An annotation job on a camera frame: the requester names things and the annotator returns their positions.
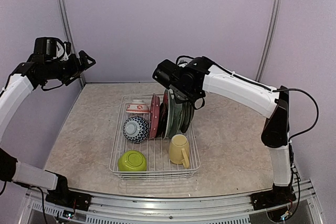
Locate right aluminium corner post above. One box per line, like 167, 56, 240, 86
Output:
256, 0, 281, 82

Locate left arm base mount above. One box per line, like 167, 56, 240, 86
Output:
46, 190, 92, 211

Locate aluminium corner post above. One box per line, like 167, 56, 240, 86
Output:
51, 0, 86, 88
256, 0, 281, 82

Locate teal wave pattern plate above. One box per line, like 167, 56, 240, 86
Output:
165, 89, 183, 138

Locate red floral plate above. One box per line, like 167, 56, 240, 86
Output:
156, 89, 173, 138

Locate black rimmed dark plate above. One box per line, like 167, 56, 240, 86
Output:
180, 102, 195, 133

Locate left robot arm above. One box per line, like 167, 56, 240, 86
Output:
1, 51, 96, 206

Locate yellow mug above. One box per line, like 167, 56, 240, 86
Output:
169, 134, 190, 169

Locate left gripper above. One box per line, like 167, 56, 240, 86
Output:
45, 50, 96, 86

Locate white wire dish rack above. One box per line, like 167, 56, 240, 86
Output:
109, 94, 201, 179

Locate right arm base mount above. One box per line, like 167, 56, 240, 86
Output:
250, 189, 297, 211

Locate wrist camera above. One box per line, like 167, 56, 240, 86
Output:
33, 37, 71, 61
152, 59, 193, 90

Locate blue white zigzag bowl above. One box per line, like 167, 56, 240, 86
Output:
122, 116, 150, 144

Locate pink dotted plate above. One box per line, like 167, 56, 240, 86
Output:
149, 93, 160, 139

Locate left aluminium corner post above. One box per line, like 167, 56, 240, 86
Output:
51, 0, 86, 88

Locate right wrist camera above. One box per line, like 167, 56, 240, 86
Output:
152, 59, 193, 90

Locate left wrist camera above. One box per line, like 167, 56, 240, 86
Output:
33, 37, 71, 61

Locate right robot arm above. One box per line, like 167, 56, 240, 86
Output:
161, 56, 293, 205

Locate green bowl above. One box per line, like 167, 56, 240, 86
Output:
118, 150, 147, 172

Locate red white patterned bowl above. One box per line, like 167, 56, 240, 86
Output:
125, 99, 150, 114

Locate aluminium front rail frame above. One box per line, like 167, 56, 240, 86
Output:
18, 180, 325, 223

